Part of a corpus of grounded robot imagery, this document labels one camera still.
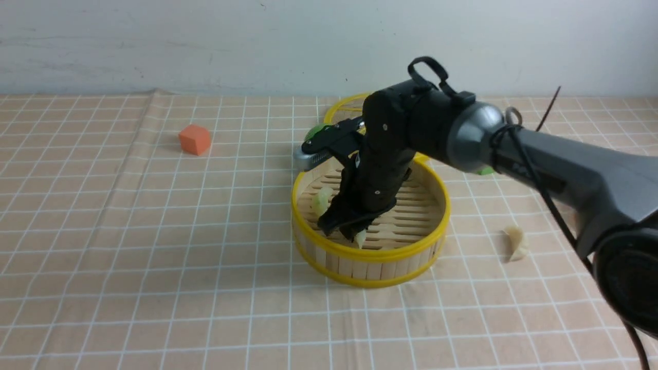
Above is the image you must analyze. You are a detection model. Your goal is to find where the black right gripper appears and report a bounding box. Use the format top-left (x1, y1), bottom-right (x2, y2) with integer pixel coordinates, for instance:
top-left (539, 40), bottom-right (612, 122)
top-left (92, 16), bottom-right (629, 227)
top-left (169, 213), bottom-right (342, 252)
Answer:
top-left (317, 144), bottom-right (413, 242)

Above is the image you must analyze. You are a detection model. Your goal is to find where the pale green dumpling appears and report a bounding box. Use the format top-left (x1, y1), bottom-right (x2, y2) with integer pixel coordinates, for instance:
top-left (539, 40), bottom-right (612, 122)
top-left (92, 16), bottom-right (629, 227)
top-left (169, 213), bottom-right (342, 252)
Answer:
top-left (311, 187), bottom-right (333, 218)
top-left (353, 229), bottom-right (367, 250)

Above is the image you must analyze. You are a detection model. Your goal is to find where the white dumpling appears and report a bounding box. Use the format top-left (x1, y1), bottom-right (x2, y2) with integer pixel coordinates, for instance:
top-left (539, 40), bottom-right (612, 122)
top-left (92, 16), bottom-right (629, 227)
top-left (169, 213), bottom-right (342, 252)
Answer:
top-left (504, 225), bottom-right (529, 262)

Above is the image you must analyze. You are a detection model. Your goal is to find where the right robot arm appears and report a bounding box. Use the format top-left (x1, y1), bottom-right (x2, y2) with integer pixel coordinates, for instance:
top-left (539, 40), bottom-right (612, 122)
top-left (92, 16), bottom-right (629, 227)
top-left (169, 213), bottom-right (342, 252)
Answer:
top-left (298, 80), bottom-right (657, 338)

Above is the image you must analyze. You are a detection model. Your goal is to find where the bamboo steamer tray yellow rim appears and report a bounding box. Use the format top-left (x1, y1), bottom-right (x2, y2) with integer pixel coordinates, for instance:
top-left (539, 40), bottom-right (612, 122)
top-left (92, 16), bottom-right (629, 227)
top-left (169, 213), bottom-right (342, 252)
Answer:
top-left (291, 149), bottom-right (451, 288)

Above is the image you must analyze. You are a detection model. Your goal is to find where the bamboo steamer lid yellow rim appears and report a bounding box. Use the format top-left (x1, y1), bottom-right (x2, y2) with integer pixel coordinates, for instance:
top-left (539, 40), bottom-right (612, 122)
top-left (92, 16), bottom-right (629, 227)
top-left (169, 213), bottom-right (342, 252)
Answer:
top-left (322, 93), bottom-right (369, 125)

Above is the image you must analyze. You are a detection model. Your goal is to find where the toy watermelon ball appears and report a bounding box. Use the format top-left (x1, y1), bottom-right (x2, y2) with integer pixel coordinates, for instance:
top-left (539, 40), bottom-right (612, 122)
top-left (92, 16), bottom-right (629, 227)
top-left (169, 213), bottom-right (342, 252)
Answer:
top-left (303, 124), bottom-right (325, 141)

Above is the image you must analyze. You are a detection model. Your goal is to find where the green cube block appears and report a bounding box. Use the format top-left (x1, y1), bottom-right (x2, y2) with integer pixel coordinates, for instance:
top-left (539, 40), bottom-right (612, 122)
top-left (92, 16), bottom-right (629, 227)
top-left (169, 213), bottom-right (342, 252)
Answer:
top-left (477, 166), bottom-right (496, 176)

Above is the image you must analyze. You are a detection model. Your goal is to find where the orange cube block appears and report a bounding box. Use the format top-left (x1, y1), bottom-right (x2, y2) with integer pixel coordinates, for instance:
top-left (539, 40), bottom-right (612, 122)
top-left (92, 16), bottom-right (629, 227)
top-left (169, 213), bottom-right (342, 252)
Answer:
top-left (178, 124), bottom-right (212, 156)

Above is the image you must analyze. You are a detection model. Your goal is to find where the beige checkered tablecloth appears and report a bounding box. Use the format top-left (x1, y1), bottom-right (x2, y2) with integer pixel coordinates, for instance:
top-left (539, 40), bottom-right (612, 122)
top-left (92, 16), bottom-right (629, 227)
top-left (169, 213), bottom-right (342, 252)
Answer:
top-left (1, 91), bottom-right (640, 369)

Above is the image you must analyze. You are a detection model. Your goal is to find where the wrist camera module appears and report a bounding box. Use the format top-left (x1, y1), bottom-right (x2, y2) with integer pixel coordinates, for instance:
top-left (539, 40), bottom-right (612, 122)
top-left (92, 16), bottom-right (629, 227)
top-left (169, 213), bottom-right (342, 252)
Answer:
top-left (293, 116), bottom-right (365, 172)

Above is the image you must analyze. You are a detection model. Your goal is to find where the black cable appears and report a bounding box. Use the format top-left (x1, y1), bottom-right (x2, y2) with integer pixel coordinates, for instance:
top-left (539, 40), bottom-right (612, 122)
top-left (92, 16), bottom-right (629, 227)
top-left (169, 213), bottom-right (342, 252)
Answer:
top-left (408, 57), bottom-right (651, 370)

